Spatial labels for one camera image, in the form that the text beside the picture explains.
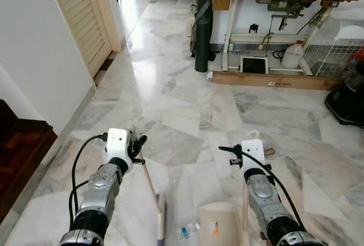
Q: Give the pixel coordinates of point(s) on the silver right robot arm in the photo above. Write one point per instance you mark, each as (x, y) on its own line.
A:
(263, 195)

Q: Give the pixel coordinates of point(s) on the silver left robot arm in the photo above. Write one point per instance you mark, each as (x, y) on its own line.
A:
(101, 192)

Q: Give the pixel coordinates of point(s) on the black floor fan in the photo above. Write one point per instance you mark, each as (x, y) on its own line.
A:
(348, 101)

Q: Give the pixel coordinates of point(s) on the short wooden stick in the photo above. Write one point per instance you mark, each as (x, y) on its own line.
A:
(269, 152)

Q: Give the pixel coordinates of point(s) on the long wooden plank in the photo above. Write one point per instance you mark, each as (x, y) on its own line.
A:
(273, 80)

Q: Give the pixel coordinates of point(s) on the clear plastic bottle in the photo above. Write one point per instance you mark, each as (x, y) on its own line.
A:
(187, 232)

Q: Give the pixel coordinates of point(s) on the dark wooden stair step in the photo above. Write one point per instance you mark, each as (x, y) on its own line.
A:
(23, 155)

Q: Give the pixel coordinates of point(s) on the white plastic jug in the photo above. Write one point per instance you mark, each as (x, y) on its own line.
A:
(292, 56)

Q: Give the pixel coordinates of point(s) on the black rolled mat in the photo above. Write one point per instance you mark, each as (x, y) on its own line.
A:
(203, 35)

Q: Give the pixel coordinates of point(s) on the beige louvered door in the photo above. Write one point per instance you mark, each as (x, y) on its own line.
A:
(79, 18)

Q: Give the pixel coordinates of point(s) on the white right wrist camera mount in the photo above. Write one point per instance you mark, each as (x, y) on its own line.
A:
(252, 152)

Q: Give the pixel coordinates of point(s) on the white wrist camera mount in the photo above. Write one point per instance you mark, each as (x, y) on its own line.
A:
(118, 143)
(252, 152)

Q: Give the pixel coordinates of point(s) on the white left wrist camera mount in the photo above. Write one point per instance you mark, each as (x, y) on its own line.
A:
(118, 143)

